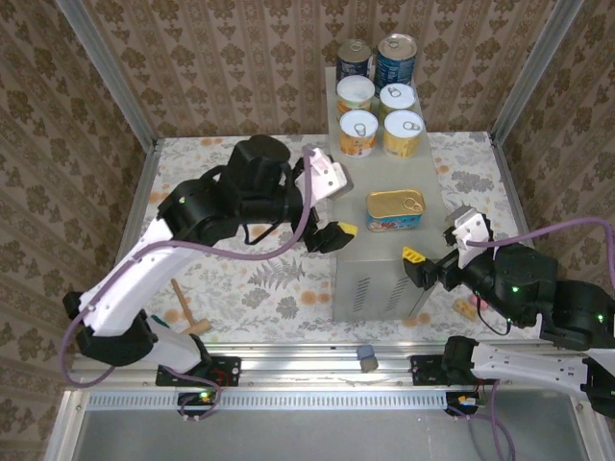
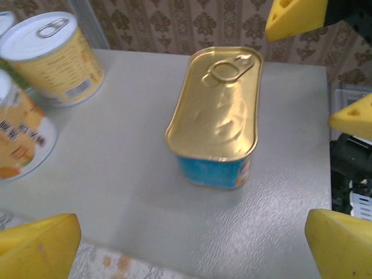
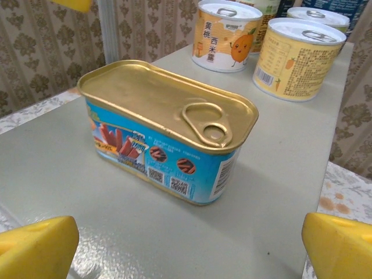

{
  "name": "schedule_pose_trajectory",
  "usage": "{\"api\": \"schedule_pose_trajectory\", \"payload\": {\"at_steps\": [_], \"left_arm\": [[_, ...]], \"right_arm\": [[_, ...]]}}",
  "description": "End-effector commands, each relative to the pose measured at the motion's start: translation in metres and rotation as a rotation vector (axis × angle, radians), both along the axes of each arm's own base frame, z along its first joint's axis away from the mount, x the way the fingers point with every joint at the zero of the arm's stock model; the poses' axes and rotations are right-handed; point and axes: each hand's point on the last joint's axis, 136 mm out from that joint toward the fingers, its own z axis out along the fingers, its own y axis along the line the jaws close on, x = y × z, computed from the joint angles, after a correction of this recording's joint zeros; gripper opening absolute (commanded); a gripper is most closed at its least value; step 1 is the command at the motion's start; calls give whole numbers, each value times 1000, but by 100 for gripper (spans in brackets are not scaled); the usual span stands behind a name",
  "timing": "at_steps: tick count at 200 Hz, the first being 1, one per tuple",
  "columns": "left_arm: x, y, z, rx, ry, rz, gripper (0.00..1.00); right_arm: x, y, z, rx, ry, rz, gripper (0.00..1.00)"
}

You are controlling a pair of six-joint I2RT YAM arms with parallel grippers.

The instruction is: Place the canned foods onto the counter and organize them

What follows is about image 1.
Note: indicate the gold rectangular luncheon meat tin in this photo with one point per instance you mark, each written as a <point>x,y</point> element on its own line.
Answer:
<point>394,206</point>

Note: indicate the yellow label tin can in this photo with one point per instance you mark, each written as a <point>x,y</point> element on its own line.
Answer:
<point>358,139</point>
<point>402,139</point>

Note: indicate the orange label can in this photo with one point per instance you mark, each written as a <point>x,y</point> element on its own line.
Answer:
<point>355,93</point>

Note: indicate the green label tin can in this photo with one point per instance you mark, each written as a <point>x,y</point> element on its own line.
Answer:
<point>398,96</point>

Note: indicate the dark navy tin can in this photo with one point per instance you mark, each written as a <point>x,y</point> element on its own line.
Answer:
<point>353,60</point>

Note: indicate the tall blue label tin can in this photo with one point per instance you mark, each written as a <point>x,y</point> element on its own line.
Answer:
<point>396,67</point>

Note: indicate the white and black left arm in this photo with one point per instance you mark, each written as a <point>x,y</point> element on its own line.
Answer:
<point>134,269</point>

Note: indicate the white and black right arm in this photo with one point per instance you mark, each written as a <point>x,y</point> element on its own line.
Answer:
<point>528,367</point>

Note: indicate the small pink toy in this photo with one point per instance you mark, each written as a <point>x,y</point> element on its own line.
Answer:
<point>476,301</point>

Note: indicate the yellow toy cheese wedge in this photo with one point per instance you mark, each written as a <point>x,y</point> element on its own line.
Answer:
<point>465,308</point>

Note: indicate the grey metal cabinet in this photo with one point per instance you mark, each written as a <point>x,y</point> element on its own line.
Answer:
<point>379,173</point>

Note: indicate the small blue-grey block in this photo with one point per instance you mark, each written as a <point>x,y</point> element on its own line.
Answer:
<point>366,350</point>

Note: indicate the small khaki block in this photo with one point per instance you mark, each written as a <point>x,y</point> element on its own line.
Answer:
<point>369,365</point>

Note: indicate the small wooden mallet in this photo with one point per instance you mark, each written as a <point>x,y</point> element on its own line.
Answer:
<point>198,327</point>

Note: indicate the small teal toy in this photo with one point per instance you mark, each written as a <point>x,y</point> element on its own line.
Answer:
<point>158,321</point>

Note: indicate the black controller box, yellow plug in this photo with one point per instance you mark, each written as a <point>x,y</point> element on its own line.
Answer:
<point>456,408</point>

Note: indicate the black controller box, green light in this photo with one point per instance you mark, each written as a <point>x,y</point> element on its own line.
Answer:
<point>192,398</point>

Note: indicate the grey metal base panel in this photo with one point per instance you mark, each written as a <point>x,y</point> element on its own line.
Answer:
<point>312,437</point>

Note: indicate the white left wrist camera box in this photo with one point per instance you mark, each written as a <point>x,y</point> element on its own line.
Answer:
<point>322,177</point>

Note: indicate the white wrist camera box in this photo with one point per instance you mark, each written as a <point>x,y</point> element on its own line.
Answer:
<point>473,230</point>
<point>322,177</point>

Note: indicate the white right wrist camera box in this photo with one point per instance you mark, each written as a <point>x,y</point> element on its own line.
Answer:
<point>473,230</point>

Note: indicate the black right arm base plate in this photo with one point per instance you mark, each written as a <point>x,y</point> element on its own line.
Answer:
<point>425,372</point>

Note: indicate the long aluminium base rail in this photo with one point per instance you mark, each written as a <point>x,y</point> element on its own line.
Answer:
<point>298,367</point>

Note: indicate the aluminium frame post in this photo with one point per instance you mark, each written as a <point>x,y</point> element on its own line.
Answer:
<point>113,81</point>
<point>533,72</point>

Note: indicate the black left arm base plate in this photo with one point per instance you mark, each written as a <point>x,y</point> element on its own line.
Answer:
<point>230,370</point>

